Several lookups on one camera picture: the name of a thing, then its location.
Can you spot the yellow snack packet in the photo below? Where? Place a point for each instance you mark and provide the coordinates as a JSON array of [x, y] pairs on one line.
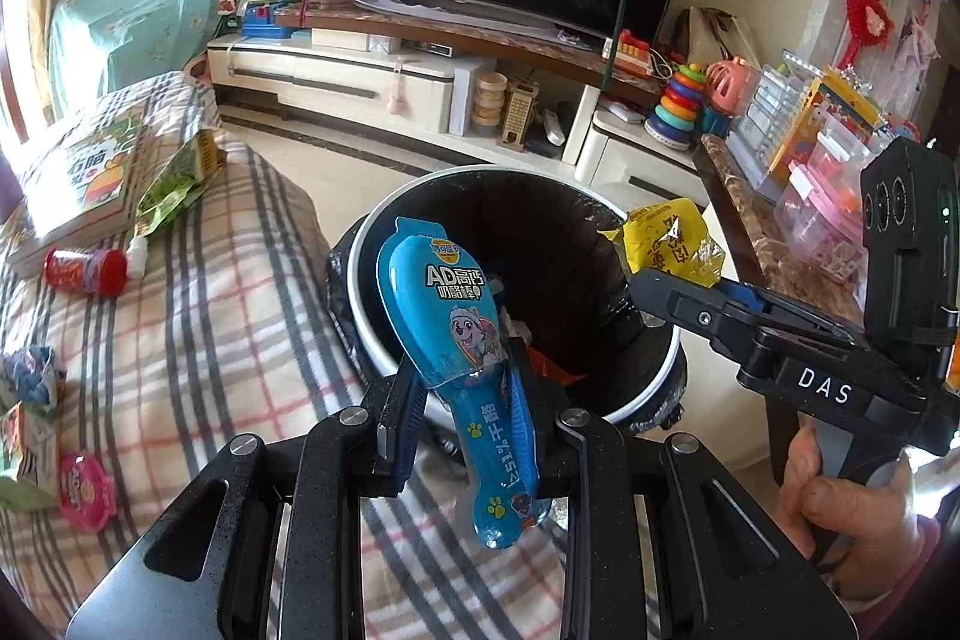
[[667, 242]]

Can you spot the small white device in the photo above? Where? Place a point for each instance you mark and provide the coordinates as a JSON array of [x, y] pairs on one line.
[[624, 111]]

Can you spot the blue cheese stick packet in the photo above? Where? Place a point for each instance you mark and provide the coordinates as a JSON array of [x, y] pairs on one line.
[[450, 325]]

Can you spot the flat white box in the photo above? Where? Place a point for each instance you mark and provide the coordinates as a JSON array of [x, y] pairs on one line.
[[352, 40]]

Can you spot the brown bag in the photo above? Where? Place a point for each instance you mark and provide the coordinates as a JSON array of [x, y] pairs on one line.
[[712, 33]]

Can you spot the green cover children's book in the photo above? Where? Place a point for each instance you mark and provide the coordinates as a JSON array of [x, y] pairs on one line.
[[82, 168]]

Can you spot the small red bottle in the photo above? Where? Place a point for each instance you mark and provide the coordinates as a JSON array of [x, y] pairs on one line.
[[82, 271]]

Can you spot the stack of cream cups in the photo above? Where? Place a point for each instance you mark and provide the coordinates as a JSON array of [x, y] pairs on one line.
[[491, 100]]

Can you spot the green white snack packet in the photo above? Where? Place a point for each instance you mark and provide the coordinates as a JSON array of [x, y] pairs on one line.
[[26, 460]]

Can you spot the pink round candy pack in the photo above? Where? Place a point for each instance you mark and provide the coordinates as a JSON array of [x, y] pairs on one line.
[[86, 490]]

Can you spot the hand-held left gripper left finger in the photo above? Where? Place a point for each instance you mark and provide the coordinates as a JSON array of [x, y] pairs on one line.
[[405, 430]]

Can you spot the teal cloth covered furniture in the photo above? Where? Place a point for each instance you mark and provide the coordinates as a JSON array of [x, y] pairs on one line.
[[135, 25]]

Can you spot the white trash bin black bag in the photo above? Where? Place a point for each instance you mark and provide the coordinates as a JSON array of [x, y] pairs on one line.
[[540, 235]]

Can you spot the red toy telephone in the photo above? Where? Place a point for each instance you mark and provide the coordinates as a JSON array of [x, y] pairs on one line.
[[634, 54]]

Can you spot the white rimmed trash can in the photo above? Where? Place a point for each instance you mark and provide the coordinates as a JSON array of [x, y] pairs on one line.
[[362, 325]]

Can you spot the pink plastic toy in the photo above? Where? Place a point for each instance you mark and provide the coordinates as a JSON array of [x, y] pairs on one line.
[[731, 85]]

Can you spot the white television cabinet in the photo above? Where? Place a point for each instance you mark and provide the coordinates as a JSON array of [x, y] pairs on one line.
[[322, 78]]

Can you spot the black set-top box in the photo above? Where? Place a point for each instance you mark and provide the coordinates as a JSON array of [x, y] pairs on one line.
[[435, 51]]

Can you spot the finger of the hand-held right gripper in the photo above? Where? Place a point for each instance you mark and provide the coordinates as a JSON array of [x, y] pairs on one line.
[[675, 302], [742, 296]]

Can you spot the yellow orange printed box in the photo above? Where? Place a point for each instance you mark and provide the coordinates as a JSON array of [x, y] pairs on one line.
[[832, 108]]

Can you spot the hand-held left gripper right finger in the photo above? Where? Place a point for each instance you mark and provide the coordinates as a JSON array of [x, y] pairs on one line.
[[544, 445]]

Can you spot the pink clear plastic container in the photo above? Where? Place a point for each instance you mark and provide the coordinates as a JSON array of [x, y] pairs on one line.
[[817, 212]]

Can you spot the marble top side cabinet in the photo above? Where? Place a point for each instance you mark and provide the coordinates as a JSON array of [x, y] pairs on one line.
[[757, 212]]

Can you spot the white thick book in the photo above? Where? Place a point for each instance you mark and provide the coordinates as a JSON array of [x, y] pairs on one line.
[[45, 246]]

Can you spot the person's right hand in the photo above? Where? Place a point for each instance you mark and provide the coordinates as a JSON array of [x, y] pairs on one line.
[[855, 520]]

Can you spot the grey remote control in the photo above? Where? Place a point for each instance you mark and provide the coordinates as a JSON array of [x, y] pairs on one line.
[[552, 129]]

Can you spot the clear plastic drawer box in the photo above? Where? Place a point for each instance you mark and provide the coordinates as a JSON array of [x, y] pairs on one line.
[[772, 115]]

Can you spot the wooden toy rack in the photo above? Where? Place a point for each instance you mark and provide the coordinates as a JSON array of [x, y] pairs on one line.
[[519, 119]]

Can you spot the crumpled blue white wrapper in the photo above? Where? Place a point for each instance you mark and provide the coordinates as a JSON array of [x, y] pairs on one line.
[[34, 377]]

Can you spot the plaid blanket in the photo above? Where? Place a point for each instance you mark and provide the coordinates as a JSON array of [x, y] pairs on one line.
[[225, 347]]

